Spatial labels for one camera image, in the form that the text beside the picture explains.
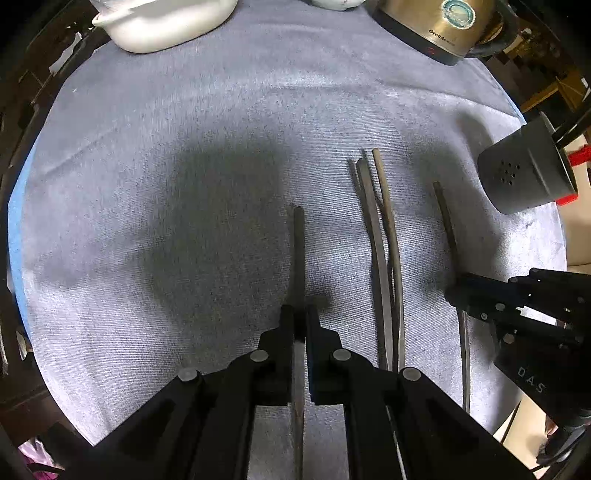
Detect white ceramic pot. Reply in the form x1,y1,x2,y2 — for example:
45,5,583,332
92,0,239,54

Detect blue under cloth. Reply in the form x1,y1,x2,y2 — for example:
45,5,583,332
9,152,51,333

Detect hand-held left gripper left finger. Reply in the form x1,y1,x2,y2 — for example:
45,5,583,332
69,305,296,480

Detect red plastic stool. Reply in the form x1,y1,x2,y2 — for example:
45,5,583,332
555,144,591,205

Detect wooden stair railing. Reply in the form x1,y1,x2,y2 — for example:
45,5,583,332
494,0,591,121

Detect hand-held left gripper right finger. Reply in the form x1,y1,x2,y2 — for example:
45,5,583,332
307,305,536,480

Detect grey metal chopstick holder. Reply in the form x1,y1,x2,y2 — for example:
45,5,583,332
477,113,578,215

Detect white bowl with print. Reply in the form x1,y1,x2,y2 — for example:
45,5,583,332
308,0,366,11

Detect carved dark wooden furniture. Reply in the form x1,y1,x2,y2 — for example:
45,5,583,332
0,0,112,195

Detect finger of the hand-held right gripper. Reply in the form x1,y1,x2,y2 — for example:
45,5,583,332
445,268,591,324
464,309,583,350

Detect bronze electric kettle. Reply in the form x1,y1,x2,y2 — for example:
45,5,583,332
372,0,522,66

